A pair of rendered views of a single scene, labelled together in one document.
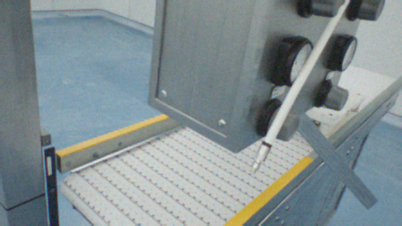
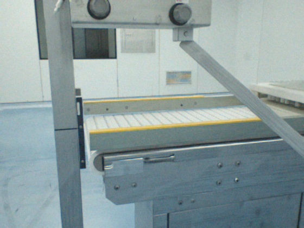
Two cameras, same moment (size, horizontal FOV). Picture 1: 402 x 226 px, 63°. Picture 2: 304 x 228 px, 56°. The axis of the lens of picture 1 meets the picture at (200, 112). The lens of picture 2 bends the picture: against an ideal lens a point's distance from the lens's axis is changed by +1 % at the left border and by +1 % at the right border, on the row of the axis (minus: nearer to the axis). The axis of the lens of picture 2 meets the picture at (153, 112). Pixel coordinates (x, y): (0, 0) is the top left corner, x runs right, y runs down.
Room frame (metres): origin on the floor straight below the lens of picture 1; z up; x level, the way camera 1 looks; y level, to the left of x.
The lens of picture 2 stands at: (-0.05, -0.39, 1.09)
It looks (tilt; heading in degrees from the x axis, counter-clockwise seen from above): 13 degrees down; 38
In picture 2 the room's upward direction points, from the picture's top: straight up
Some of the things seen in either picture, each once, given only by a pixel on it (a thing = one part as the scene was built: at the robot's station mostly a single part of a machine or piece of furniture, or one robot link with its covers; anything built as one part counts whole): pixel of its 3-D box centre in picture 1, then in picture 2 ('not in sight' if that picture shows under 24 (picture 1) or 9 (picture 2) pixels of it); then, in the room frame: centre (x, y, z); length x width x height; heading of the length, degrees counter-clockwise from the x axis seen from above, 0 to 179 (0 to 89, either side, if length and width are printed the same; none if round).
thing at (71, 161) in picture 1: (266, 84); (295, 96); (0.94, -0.19, 0.93); 1.32 x 0.02 x 0.03; 144
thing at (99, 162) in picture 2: not in sight; (97, 140); (0.35, 0.08, 0.89); 0.27 x 0.03 x 0.03; 54
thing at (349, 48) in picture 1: (343, 53); not in sight; (0.34, -0.14, 1.19); 0.04 x 0.01 x 0.04; 144
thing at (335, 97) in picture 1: (334, 93); (182, 10); (0.34, -0.14, 1.15); 0.03 x 0.03 x 0.04; 54
